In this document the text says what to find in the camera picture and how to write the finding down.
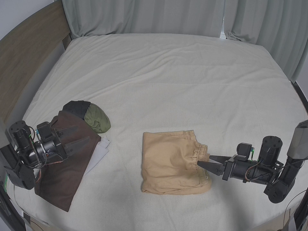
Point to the pale green curtain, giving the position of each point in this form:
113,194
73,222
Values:
144,8
269,13

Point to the black garment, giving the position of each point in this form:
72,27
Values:
74,107

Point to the beige shorts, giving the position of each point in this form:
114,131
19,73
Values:
166,162

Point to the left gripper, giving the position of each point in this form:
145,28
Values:
55,148

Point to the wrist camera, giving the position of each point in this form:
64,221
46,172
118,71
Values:
244,149
44,130

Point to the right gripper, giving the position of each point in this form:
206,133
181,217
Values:
240,171

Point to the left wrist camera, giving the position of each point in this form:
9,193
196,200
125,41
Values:
44,130

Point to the bed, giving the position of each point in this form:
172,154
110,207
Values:
168,80

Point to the brown garment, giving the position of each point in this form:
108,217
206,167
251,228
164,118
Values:
62,184

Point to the green garment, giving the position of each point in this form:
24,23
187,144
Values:
97,119

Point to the white garment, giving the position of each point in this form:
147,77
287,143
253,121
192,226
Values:
99,150

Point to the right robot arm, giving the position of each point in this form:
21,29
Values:
270,150

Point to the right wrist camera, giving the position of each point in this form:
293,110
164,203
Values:
244,149

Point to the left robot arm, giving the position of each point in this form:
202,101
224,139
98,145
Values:
20,133

